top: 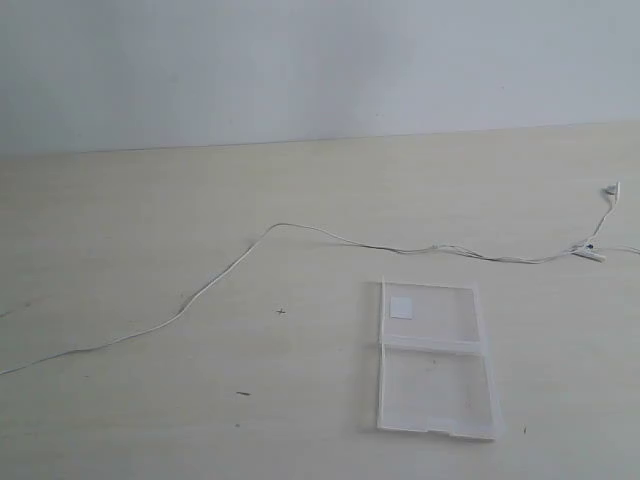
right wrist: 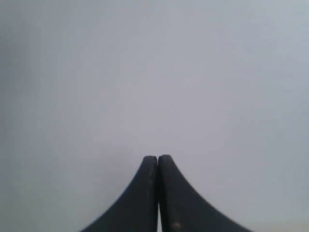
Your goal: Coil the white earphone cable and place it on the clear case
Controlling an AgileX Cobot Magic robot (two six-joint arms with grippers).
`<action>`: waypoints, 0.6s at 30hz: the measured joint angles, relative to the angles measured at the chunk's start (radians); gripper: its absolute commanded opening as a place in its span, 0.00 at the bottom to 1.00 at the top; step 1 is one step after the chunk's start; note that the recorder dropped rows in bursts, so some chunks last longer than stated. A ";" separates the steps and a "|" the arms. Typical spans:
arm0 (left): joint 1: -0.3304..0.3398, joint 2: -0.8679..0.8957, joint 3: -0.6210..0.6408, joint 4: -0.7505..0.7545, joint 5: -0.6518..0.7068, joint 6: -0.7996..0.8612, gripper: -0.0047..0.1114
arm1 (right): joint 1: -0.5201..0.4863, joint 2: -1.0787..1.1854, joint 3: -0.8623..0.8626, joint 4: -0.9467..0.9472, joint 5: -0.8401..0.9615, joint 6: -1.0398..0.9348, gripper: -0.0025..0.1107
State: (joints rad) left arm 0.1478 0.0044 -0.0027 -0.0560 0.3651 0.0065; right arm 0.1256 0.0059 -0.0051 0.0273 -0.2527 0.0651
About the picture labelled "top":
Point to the white wired earphones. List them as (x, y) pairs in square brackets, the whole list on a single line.
[(586, 248)]

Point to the white square sticker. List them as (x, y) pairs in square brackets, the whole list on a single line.
[(401, 308)]

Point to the clear plastic case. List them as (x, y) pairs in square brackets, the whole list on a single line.
[(432, 374)]

